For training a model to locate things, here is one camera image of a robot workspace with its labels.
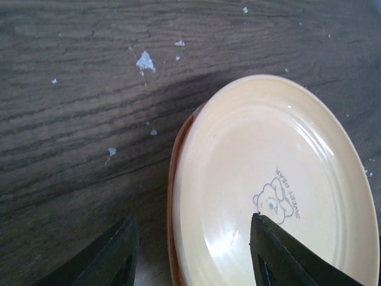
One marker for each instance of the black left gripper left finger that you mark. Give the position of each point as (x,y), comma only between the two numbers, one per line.
(110,259)

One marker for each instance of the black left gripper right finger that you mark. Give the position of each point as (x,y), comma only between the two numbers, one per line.
(313,252)

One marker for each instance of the cream orange plate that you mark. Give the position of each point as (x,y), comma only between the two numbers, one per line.
(266,144)

